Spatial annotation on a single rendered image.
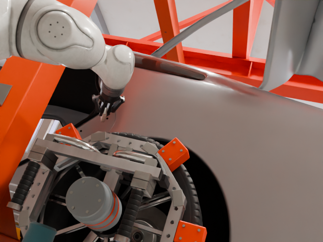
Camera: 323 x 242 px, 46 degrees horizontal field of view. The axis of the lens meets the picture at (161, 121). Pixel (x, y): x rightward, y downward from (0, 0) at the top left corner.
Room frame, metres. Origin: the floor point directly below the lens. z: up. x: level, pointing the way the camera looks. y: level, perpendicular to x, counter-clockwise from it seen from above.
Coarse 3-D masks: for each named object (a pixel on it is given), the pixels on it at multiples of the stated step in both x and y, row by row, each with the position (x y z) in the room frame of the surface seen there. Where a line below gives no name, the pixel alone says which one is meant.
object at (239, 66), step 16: (256, 0) 3.89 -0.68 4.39; (272, 0) 3.87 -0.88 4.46; (192, 16) 4.14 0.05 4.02; (240, 16) 2.94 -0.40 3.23; (256, 16) 3.88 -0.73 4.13; (160, 32) 4.24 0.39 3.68; (240, 32) 3.16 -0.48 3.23; (144, 48) 3.99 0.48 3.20; (192, 48) 4.09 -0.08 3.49; (240, 48) 3.42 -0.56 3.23; (192, 64) 3.84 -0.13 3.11; (208, 64) 3.78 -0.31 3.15; (224, 64) 3.73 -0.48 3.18; (240, 64) 3.66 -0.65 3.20; (256, 64) 3.56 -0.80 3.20; (240, 80) 3.62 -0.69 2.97; (256, 80) 3.52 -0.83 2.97; (288, 80) 3.53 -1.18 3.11; (304, 80) 3.48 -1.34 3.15; (288, 96) 3.61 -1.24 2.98; (304, 96) 3.51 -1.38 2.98; (320, 96) 3.42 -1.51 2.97
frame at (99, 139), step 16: (96, 144) 1.36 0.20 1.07; (128, 144) 1.32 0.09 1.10; (144, 144) 1.30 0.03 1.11; (64, 160) 1.38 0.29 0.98; (48, 176) 1.39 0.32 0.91; (32, 192) 1.39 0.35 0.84; (48, 192) 1.44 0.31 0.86; (176, 192) 1.25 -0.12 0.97; (32, 208) 1.39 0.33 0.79; (176, 208) 1.27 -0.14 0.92; (176, 224) 1.24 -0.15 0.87
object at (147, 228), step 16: (80, 160) 1.45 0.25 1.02; (64, 176) 1.47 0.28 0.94; (80, 176) 1.55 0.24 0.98; (96, 176) 1.63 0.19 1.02; (64, 192) 1.55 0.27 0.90; (128, 192) 1.41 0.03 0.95; (48, 208) 1.49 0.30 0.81; (64, 208) 1.62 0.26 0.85; (144, 208) 1.39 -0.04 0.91; (48, 224) 1.51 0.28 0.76; (64, 224) 1.66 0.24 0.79; (80, 224) 1.44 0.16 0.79; (64, 240) 1.66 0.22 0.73; (96, 240) 1.44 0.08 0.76; (112, 240) 1.45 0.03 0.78
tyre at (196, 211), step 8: (128, 136) 1.41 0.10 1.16; (136, 136) 1.40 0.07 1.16; (144, 136) 1.40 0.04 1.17; (160, 144) 1.40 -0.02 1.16; (64, 168) 1.47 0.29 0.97; (184, 168) 1.34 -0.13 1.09; (56, 176) 1.47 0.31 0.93; (176, 176) 1.34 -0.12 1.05; (184, 176) 1.33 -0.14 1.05; (184, 184) 1.33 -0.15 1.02; (192, 184) 1.33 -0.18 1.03; (184, 192) 1.33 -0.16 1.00; (192, 192) 1.32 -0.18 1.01; (192, 200) 1.32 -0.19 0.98; (192, 208) 1.32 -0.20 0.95; (184, 216) 1.32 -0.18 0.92; (192, 216) 1.31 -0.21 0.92; (200, 216) 1.38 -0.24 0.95; (200, 224) 1.38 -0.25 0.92
